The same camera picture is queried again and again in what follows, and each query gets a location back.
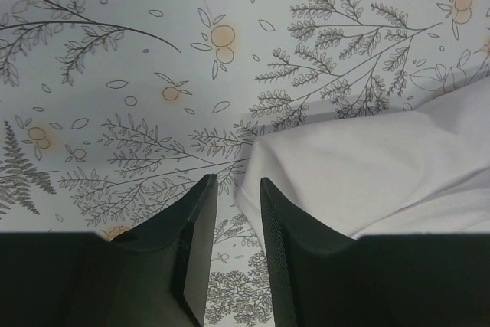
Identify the floral patterned table mat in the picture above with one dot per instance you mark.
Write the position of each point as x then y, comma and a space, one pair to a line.
111, 110

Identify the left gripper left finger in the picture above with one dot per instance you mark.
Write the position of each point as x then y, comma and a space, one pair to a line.
155, 274

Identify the white t shirt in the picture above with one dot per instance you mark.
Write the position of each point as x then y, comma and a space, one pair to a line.
421, 171

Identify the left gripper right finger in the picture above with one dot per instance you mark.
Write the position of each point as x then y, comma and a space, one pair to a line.
320, 277

